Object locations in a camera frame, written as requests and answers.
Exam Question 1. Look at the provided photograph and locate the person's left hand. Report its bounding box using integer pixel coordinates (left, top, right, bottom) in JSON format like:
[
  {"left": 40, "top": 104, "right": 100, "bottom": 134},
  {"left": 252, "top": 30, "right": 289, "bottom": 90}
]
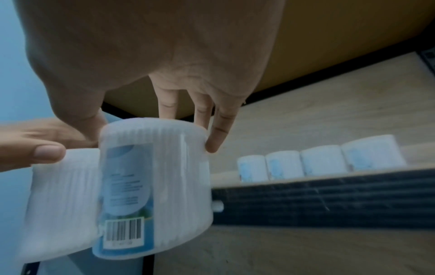
[{"left": 0, "top": 117, "right": 100, "bottom": 173}]

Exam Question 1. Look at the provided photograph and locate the person's right hand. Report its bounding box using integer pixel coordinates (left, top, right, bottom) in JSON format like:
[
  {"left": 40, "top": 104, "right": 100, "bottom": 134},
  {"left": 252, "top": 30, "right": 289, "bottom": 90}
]
[{"left": 13, "top": 0, "right": 286, "bottom": 154}]

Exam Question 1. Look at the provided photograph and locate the white jar with blue label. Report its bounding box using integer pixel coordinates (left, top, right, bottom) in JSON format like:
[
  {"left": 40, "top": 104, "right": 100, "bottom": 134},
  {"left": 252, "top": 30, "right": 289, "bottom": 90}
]
[
  {"left": 265, "top": 150, "right": 303, "bottom": 180},
  {"left": 14, "top": 147, "right": 103, "bottom": 265},
  {"left": 300, "top": 145, "right": 347, "bottom": 177},
  {"left": 340, "top": 134, "right": 407, "bottom": 173},
  {"left": 92, "top": 116, "right": 216, "bottom": 261},
  {"left": 237, "top": 154, "right": 266, "bottom": 183}
]

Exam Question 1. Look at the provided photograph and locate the black frame wooden shelf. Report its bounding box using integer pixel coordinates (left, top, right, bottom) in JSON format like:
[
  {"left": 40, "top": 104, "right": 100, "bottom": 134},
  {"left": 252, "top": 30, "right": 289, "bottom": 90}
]
[{"left": 20, "top": 0, "right": 435, "bottom": 275}]

